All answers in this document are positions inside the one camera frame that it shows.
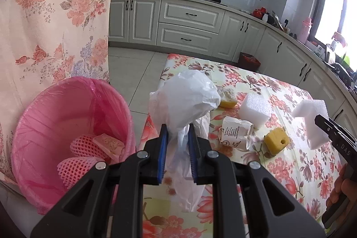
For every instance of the yellow crumbly sponge piece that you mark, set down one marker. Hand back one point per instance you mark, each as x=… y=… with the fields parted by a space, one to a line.
x=227 y=102

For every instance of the table with floral tablecloth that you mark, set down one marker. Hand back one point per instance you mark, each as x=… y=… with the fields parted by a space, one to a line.
x=279 y=93

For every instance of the red kettle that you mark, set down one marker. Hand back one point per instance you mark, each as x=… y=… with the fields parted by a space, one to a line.
x=258 y=13

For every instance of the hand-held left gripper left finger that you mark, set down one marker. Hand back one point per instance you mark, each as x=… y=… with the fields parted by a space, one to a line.
x=163 y=154

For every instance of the white lower kitchen cabinets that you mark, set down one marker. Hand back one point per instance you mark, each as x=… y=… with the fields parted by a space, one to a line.
x=189 y=15

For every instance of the yellow sponge with hole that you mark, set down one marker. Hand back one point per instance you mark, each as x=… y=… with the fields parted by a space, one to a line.
x=274 y=140

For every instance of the crumpled printed paper wrapper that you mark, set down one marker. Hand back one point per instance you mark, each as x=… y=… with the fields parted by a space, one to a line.
x=234 y=132

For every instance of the white angled foam block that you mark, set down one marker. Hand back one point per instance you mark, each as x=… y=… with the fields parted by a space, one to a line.
x=309 y=112

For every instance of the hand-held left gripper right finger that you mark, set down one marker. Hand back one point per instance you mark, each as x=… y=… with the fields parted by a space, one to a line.
x=192 y=154

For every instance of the trash bin with pink liner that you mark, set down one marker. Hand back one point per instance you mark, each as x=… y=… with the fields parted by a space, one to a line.
x=55 y=104

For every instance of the floral curtain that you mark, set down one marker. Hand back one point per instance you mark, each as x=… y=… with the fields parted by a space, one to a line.
x=55 y=17

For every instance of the black jug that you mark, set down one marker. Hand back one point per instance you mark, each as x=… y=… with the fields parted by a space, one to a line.
x=269 y=18

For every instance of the small dark waste bin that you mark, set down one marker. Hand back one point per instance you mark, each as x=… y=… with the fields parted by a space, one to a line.
x=248 y=59

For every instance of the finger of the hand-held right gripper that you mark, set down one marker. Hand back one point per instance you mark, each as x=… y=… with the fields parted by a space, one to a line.
x=323 y=121

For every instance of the white foam cube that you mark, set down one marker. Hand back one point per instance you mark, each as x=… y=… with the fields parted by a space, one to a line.
x=255 y=109

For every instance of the person's right hand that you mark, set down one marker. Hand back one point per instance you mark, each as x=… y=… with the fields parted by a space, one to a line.
x=337 y=187

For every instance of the pink bottle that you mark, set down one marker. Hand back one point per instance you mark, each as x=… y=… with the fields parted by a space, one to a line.
x=304 y=30

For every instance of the white plastic bag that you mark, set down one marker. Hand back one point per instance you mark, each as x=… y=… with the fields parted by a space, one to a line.
x=187 y=98

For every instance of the kitchen window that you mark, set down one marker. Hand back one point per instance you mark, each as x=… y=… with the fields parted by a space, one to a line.
x=334 y=3

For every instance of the pink snack packet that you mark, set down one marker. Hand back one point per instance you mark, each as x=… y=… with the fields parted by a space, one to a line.
x=108 y=144

